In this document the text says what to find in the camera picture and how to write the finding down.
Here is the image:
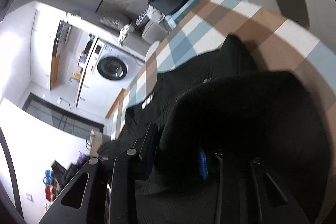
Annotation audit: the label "purple bag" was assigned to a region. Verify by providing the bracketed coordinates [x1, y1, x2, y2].
[75, 153, 91, 165]

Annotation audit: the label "black t-shirt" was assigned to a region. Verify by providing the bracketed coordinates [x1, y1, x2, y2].
[97, 34, 336, 224]

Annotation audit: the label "black framed glass door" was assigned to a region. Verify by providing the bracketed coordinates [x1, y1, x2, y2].
[22, 93, 105, 135]

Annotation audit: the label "houndstooth pillow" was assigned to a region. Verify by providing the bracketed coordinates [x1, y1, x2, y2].
[136, 7, 149, 28]

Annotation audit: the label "grey sofa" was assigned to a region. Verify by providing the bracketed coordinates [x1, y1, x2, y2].
[122, 17, 168, 52]

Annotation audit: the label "wooden shoe rack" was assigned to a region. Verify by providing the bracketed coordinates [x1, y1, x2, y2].
[42, 161, 76, 203]

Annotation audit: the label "wicker laundry basket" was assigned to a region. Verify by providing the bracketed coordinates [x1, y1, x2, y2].
[85, 129, 103, 157]

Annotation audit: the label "white washing machine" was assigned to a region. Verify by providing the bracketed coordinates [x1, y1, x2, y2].
[84, 39, 146, 83]

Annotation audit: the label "white cloth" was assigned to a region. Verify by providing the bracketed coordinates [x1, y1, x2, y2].
[118, 25, 134, 43]

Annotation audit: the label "steel range hood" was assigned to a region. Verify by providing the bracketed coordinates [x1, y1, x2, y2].
[54, 20, 71, 47]

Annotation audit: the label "checked tablecloth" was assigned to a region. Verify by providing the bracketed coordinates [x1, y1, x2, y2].
[110, 0, 336, 140]

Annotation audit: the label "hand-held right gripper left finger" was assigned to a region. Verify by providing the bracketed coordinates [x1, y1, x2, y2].
[38, 123, 161, 224]

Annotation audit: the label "white counter cabinet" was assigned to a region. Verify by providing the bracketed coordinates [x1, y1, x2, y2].
[75, 61, 92, 109]

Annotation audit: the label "grey pillow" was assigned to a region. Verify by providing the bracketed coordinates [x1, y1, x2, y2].
[100, 11, 132, 29]

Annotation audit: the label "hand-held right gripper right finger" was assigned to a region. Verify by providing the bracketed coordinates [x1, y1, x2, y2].
[198, 148, 311, 224]

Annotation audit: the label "white wall cabinet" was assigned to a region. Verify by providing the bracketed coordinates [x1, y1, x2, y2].
[31, 22, 62, 90]

